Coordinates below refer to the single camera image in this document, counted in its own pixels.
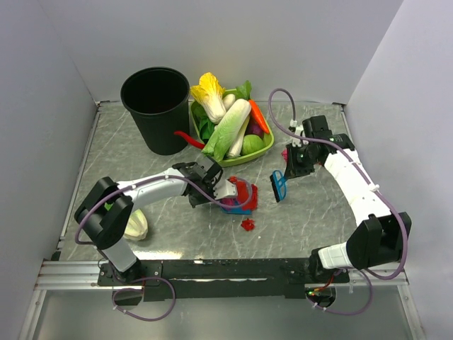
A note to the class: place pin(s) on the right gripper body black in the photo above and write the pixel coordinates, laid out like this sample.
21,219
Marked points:
301,160

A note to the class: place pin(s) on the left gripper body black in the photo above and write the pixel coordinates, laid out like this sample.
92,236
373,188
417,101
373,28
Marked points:
200,198

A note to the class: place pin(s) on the pink paper scrap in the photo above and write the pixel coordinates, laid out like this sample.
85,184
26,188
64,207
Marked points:
284,155
228,201

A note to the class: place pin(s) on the blue hand brush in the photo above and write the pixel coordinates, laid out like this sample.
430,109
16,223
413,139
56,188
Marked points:
278,182

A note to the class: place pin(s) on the wide red paper strip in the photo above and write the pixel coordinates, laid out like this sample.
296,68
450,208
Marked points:
244,195

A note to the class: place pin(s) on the blue dustpan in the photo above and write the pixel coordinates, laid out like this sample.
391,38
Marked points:
233,210

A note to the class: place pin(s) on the small red paper scrap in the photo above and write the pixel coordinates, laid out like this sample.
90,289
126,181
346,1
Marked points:
248,224

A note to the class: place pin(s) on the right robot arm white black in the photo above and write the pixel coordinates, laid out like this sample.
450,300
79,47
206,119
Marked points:
379,243

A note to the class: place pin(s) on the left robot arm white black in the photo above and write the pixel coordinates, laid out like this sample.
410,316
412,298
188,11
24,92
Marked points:
104,213

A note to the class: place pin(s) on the long green romaine lettuce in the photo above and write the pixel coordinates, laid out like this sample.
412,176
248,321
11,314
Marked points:
226,131

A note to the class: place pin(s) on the green plastic basket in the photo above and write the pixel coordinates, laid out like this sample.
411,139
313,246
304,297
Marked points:
268,140

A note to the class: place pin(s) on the white leek stalk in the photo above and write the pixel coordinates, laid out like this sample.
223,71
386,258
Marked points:
235,148

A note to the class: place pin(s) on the red chili pepper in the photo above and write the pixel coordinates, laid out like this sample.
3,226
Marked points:
190,140

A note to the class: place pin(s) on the green spinach leaves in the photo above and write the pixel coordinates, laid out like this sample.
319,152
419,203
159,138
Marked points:
203,125

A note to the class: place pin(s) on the round green cabbage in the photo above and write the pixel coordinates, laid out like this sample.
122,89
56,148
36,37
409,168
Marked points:
251,143

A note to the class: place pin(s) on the purple cabbage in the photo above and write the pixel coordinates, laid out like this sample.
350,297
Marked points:
255,129

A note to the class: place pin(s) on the orange carrot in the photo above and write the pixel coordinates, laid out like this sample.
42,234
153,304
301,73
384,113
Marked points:
258,116

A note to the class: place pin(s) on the white radish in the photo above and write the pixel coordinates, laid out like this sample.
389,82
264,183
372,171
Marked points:
228,101

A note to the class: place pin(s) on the yellow napa cabbage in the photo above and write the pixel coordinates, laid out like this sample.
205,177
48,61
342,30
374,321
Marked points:
209,94

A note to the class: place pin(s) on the green cabbage on table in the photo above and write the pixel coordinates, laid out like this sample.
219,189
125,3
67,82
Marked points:
137,226

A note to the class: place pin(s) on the black plastic bucket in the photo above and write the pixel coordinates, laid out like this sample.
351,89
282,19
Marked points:
157,99

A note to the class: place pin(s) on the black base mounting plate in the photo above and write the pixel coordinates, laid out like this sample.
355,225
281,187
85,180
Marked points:
221,278

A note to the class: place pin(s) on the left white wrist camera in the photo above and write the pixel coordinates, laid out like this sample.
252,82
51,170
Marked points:
224,189

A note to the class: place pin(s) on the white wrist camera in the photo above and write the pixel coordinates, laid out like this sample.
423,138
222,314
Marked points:
224,189
297,129

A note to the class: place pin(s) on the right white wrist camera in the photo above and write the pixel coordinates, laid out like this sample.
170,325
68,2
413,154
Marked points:
297,129

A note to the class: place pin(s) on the aluminium frame rail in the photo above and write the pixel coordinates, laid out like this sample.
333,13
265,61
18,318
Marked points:
83,275

